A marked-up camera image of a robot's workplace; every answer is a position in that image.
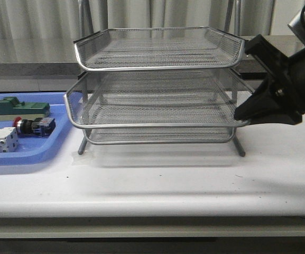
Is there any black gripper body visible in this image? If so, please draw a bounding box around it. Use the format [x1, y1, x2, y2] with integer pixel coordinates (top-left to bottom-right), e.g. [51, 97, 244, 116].
[245, 35, 305, 125]

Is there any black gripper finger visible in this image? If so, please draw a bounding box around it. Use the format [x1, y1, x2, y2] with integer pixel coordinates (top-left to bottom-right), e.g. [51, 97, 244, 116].
[234, 77, 293, 125]

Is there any silver mesh tray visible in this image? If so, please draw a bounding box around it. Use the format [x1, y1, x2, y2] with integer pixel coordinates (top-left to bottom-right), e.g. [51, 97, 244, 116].
[84, 127, 236, 145]
[74, 26, 245, 71]
[64, 69, 250, 129]

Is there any red emergency push button switch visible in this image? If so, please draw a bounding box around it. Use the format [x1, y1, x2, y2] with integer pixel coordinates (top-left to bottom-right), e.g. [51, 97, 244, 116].
[12, 116, 56, 137]

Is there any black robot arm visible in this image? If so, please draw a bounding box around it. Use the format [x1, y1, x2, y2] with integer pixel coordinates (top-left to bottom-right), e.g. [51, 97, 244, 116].
[234, 6, 305, 125]

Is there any blue plastic tray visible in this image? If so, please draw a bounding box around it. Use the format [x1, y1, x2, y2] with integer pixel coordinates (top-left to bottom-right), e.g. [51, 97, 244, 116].
[0, 92, 72, 166]

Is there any green and beige electrical module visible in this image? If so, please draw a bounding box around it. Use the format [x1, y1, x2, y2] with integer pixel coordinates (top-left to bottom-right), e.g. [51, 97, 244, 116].
[0, 96, 51, 121]

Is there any white circuit breaker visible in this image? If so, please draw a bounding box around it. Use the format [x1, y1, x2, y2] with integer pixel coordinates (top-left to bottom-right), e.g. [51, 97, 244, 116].
[0, 127, 19, 153]

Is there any grey background counter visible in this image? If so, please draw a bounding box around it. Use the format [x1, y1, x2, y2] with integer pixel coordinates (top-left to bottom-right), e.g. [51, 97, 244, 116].
[0, 35, 305, 92]

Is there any silver wire rack frame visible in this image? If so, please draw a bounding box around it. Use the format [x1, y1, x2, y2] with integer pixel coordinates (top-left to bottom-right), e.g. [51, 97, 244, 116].
[78, 0, 246, 157]

